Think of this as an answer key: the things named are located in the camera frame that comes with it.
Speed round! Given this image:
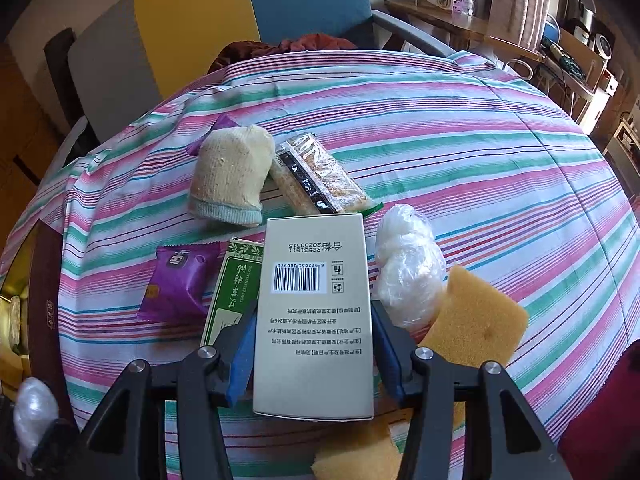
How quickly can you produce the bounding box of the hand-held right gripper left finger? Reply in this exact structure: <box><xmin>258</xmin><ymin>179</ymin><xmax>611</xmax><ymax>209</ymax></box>
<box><xmin>75</xmin><ymin>305</ymin><xmax>261</xmax><ymax>480</ymax></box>

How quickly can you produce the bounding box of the crumpled white plastic bag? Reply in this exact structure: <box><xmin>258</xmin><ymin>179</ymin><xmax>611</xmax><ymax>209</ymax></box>
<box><xmin>374</xmin><ymin>204</ymin><xmax>447</xmax><ymax>331</ymax></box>

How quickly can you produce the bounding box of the white cord loop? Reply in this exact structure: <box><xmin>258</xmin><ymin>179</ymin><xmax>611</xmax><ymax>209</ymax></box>
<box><xmin>505</xmin><ymin>57</ymin><xmax>533</xmax><ymax>81</ymax></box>

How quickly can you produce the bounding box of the clear cracker bar packet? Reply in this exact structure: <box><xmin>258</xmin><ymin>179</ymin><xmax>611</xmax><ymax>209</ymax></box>
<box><xmin>269</xmin><ymin>131</ymin><xmax>385</xmax><ymax>218</ymax></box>

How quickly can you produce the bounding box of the small clear plastic bag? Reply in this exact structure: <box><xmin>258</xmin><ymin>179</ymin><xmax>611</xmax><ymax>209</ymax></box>
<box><xmin>12</xmin><ymin>376</ymin><xmax>60</xmax><ymax>461</ymax></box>

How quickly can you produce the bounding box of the striped pink green cloth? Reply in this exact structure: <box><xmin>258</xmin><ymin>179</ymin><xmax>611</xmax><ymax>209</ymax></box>
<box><xmin>0</xmin><ymin>49</ymin><xmax>640</xmax><ymax>480</ymax></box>

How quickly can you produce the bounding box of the beige barcode carton box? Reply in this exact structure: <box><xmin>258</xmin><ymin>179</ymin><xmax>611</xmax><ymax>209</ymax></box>
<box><xmin>252</xmin><ymin>212</ymin><xmax>376</xmax><ymax>421</ymax></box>

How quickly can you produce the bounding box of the green and white carton box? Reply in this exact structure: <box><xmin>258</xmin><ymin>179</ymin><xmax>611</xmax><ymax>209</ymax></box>
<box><xmin>200</xmin><ymin>237</ymin><xmax>266</xmax><ymax>348</ymax></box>

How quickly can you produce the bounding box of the cream knitted sock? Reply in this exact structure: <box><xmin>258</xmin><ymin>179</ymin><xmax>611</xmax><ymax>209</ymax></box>
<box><xmin>187</xmin><ymin>124</ymin><xmax>276</xmax><ymax>228</ymax></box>

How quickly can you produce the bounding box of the maroon storage box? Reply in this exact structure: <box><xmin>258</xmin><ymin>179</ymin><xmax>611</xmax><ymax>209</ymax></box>
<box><xmin>0</xmin><ymin>220</ymin><xmax>76</xmax><ymax>411</ymax></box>

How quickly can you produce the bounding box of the wooden side desk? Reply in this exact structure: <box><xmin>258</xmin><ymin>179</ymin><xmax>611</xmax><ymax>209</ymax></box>
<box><xmin>384</xmin><ymin>0</ymin><xmax>546</xmax><ymax>63</ymax></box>

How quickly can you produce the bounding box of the striped hanging fabric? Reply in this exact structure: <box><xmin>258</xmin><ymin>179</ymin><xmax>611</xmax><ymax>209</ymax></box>
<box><xmin>487</xmin><ymin>0</ymin><xmax>556</xmax><ymax>51</ymax></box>

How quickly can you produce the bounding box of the yellow sponge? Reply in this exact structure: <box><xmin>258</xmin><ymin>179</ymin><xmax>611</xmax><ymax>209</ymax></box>
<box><xmin>310</xmin><ymin>417</ymin><xmax>406</xmax><ymax>480</ymax></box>
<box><xmin>417</xmin><ymin>265</ymin><xmax>531</xmax><ymax>366</ymax></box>

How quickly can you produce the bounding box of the purple snack packet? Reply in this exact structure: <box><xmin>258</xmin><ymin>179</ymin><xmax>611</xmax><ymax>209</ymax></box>
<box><xmin>186</xmin><ymin>114</ymin><xmax>243</xmax><ymax>157</ymax></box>
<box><xmin>137</xmin><ymin>244</ymin><xmax>223</xmax><ymax>321</ymax></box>

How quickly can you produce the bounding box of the red-brown cloth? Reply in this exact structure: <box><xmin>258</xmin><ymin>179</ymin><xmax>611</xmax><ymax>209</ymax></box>
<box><xmin>207</xmin><ymin>34</ymin><xmax>361</xmax><ymax>73</ymax></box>

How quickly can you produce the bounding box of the grey yellow blue chair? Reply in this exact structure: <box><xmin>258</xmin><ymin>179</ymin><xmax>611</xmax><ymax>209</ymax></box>
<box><xmin>45</xmin><ymin>0</ymin><xmax>456</xmax><ymax>146</ymax></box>

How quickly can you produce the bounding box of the dark red cloth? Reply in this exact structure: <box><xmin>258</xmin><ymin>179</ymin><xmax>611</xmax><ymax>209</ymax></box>
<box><xmin>557</xmin><ymin>340</ymin><xmax>640</xmax><ymax>480</ymax></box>

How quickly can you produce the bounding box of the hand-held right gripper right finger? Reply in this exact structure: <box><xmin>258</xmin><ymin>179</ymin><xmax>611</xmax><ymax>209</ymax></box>
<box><xmin>370</xmin><ymin>300</ymin><xmax>571</xmax><ymax>480</ymax></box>

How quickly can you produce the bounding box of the open cardboard box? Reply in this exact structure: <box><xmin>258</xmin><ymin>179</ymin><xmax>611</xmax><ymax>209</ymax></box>
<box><xmin>545</xmin><ymin>27</ymin><xmax>608</xmax><ymax>92</ymax></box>

